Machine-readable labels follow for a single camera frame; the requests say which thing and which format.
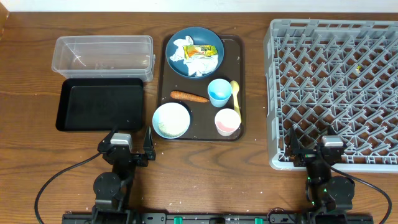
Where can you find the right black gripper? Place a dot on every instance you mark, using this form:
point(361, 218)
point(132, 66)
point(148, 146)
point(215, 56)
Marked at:
point(305, 155)

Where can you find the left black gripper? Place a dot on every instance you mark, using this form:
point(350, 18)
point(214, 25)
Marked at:
point(150, 154)

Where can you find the white rice pile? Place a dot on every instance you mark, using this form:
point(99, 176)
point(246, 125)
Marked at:
point(171, 128)

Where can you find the light blue bowl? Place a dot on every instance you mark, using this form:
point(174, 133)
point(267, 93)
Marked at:
point(174, 111)

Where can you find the orange carrot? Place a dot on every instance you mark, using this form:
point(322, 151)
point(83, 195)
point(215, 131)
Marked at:
point(179, 95)

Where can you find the pink cup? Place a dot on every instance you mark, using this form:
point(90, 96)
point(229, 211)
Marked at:
point(227, 121)

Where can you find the light blue cup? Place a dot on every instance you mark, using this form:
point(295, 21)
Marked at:
point(219, 91)

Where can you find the white napkin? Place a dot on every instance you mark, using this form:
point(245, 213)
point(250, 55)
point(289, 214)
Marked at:
point(197, 65)

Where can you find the dark blue plate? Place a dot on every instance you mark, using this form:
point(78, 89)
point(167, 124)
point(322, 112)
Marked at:
point(200, 36)

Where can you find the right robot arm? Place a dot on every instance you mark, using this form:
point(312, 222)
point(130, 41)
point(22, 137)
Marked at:
point(330, 196)

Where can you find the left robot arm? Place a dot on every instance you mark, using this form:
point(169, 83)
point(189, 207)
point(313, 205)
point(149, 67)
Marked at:
point(113, 189)

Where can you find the grey dishwasher rack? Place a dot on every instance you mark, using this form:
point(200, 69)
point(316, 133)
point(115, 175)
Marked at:
point(333, 74)

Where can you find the black rectangular bin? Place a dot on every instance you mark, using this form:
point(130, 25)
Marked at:
point(100, 104)

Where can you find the yellow plastic spoon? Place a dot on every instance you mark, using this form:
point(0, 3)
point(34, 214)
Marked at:
point(235, 90)

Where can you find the dark brown serving tray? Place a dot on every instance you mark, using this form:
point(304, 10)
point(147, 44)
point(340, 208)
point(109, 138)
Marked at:
point(202, 126)

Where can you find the clear plastic bin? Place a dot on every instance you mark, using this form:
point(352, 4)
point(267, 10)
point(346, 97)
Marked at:
point(105, 56)

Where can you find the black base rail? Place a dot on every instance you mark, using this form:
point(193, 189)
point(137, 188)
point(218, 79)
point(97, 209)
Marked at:
point(162, 218)

